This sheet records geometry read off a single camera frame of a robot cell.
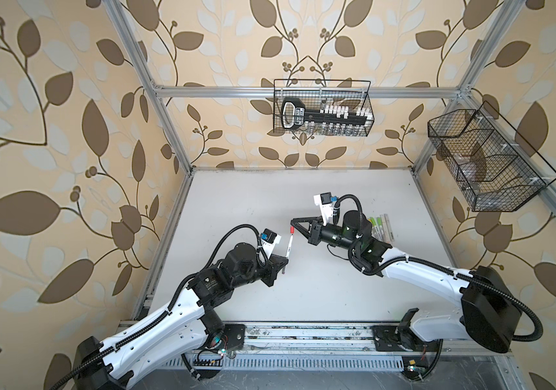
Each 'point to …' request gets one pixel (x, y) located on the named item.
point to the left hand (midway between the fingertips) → (288, 260)
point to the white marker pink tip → (389, 235)
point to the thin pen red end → (289, 245)
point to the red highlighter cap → (292, 229)
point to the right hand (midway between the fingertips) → (292, 224)
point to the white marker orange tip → (385, 227)
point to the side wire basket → (493, 167)
